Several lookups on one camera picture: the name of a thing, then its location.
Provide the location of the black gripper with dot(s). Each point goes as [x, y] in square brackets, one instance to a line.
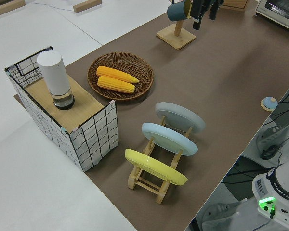
[209, 2]

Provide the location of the gray plate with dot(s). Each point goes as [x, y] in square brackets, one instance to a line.
[180, 115]

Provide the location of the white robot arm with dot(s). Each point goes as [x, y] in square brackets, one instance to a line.
[274, 190]

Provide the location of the light blue plate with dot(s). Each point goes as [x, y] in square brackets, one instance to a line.
[168, 138]

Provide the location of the yellow plate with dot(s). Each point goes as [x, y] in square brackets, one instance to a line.
[154, 166]

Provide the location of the wooden plate rack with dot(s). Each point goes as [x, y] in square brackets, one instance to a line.
[162, 192]

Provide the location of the dark teal mug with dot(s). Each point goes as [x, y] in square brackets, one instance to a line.
[177, 10]

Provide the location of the wooden box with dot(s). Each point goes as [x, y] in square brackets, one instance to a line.
[236, 3]

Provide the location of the wooden mug tree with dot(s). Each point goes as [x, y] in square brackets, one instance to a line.
[175, 38]

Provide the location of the brown table mat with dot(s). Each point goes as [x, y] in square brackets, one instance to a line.
[219, 72]

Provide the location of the white toaster oven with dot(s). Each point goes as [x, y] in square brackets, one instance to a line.
[274, 9]

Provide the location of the brown wicker basket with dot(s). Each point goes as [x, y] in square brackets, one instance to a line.
[115, 60]

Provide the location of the yellow corn cob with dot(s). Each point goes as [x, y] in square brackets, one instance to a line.
[115, 73]
[115, 84]

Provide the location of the blue service bell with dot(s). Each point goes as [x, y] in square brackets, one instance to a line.
[269, 102]

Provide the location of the long wooden block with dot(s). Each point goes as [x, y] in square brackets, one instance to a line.
[7, 7]
[86, 5]

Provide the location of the pink binder clip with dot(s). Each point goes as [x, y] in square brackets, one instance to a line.
[112, 103]
[75, 130]

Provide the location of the white floor device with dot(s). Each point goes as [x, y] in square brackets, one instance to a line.
[272, 134]

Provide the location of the wooden board shelf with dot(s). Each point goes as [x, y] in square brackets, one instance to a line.
[86, 103]

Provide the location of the white cylindrical bottle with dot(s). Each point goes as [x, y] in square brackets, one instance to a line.
[54, 72]

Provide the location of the teal binder clip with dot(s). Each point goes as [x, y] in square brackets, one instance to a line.
[63, 130]
[7, 70]

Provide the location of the black plug with green light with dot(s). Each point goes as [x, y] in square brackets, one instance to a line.
[272, 211]

